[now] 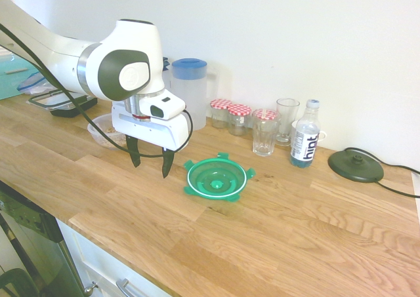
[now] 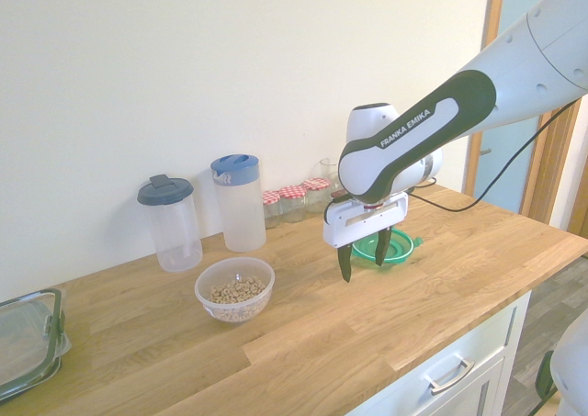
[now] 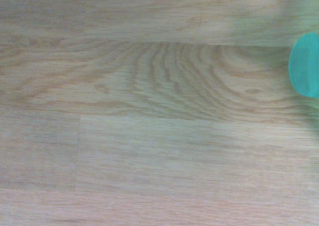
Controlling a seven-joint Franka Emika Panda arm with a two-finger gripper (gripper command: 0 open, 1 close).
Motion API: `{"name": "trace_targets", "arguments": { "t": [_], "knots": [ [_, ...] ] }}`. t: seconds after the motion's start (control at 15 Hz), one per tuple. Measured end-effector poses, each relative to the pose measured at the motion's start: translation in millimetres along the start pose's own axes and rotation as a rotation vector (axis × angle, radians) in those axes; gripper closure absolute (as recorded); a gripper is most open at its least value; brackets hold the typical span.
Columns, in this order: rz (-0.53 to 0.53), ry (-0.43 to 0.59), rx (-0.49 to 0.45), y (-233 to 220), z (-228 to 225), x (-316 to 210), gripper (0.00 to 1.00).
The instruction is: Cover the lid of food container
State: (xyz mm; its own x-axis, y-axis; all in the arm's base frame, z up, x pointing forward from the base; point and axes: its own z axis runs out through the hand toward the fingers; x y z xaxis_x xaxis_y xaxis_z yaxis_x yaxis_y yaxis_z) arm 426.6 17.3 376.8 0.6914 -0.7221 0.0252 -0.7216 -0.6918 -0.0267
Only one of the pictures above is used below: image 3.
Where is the green plastic container lid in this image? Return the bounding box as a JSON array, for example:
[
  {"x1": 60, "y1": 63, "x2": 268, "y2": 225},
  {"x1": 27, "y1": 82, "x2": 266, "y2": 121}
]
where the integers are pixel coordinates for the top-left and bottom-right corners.
[{"x1": 288, "y1": 32, "x2": 319, "y2": 99}]

